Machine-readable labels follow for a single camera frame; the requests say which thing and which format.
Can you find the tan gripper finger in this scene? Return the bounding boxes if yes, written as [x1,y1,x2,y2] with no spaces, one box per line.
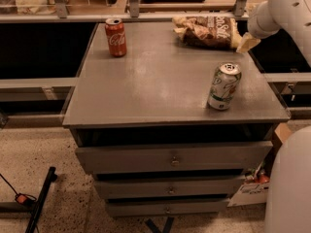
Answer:
[236,32,260,53]

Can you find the brown chip bag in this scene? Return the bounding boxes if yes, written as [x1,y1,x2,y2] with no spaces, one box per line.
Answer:
[172,17,242,50]

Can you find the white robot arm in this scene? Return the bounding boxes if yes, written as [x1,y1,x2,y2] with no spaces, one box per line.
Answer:
[248,0,311,233]

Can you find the green white 7up can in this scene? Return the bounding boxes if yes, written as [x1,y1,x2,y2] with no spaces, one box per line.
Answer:
[207,62,242,110]

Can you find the red coca-cola can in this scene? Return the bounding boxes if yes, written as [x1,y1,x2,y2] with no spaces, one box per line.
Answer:
[105,18,127,57]

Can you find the grey drawer cabinet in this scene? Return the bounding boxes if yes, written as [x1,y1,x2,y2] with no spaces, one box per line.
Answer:
[63,22,289,216]

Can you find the top grey drawer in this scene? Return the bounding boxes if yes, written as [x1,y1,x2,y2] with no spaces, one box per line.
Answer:
[76,141,272,174]

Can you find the grey drawer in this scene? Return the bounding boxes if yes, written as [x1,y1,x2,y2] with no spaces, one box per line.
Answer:
[106,198,229,217]
[94,176,243,199]
[76,141,272,174]

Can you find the cardboard box with items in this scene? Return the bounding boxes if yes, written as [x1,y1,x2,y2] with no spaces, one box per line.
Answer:
[229,123,292,207]

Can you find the middle grey drawer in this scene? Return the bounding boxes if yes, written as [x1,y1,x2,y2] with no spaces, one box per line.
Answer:
[94,176,243,199]

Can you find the bottom grey drawer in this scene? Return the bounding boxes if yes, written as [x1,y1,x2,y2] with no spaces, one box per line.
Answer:
[106,198,229,217]

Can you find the black floor stand leg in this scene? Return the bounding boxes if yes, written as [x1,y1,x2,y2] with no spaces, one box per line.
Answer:
[25,167,57,233]

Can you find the orange cable connector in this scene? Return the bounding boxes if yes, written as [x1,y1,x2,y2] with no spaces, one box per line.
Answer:
[15,193,36,207]

